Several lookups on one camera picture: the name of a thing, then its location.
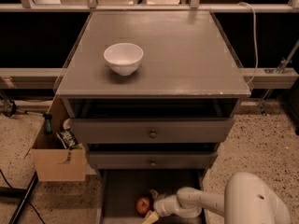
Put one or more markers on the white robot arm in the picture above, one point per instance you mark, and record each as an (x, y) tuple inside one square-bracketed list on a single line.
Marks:
[(246, 200)]

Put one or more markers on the black snack packet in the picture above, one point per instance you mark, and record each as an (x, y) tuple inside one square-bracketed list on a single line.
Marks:
[(66, 136)]

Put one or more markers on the metal clamp bracket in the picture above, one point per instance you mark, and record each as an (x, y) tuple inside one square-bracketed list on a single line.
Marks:
[(9, 106)]

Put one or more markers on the metal frame rail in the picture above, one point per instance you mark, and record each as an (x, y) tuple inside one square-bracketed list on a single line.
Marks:
[(214, 8)]

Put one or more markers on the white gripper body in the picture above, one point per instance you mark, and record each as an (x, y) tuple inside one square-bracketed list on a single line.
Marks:
[(161, 204)]

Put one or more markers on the grey top drawer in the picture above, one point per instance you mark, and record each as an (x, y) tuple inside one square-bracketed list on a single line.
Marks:
[(100, 131)]

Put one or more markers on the grey middle drawer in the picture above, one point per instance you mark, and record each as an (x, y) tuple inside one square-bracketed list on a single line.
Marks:
[(151, 159)]

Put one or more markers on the grey drawer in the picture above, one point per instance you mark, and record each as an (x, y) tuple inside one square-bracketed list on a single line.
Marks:
[(100, 131), (122, 188), (151, 159)]

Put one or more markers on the red apple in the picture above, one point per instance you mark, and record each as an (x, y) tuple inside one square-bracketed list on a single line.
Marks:
[(143, 205)]

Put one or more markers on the white ceramic bowl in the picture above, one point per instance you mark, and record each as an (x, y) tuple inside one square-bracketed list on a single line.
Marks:
[(124, 58)]

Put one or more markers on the grey drawer cabinet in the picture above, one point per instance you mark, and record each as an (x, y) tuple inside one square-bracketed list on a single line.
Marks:
[(187, 72)]

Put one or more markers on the grey bottom drawer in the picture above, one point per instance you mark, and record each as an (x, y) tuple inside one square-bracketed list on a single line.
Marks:
[(122, 188)]

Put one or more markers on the dark bottle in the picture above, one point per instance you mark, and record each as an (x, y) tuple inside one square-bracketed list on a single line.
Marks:
[(47, 124)]

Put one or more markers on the cardboard box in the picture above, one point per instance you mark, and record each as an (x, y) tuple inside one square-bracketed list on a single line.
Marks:
[(52, 161)]

